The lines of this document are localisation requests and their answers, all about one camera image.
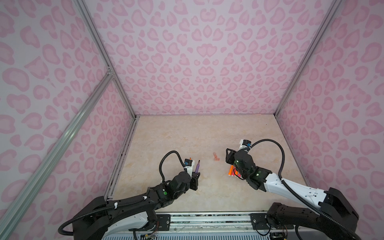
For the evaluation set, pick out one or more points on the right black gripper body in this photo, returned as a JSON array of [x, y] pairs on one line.
[[230, 158]]

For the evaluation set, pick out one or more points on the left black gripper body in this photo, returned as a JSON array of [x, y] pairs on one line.
[[193, 182]]

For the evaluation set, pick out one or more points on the orange pen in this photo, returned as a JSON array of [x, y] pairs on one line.
[[231, 171]]

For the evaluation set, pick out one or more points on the purple pen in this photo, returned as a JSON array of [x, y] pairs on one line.
[[197, 167]]

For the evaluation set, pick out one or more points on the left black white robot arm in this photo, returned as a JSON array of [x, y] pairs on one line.
[[101, 216]]

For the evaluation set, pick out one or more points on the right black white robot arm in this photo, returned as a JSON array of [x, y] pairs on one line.
[[327, 211]]

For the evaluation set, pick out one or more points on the right corner aluminium profile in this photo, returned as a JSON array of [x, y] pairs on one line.
[[327, 21]]

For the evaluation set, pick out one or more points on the corner aluminium profile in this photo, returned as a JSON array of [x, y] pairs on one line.
[[327, 21], [91, 26]]

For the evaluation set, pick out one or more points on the left corner aluminium profile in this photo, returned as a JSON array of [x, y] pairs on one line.
[[91, 26]]

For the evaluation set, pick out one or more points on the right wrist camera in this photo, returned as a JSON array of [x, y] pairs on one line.
[[245, 145]]

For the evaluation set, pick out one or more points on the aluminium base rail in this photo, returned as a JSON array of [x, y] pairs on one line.
[[209, 226]]

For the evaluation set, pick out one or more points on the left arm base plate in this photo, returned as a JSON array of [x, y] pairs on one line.
[[164, 222]]

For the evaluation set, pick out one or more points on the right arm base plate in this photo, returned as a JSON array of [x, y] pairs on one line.
[[259, 221]]

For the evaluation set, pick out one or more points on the diagonal aluminium wall profile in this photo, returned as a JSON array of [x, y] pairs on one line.
[[21, 204]]

